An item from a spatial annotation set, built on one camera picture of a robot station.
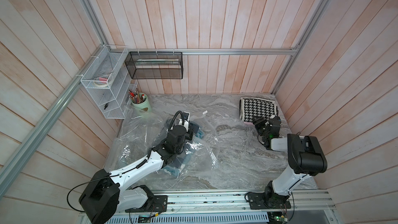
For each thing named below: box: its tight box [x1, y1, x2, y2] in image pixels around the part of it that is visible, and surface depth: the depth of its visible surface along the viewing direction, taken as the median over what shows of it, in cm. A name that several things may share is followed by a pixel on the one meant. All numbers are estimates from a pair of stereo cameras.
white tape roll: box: [94, 76, 110, 88], surface depth 75 cm
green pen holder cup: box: [131, 92, 152, 115], surface depth 100 cm
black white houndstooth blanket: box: [239, 97, 278, 123], surface depth 103 cm
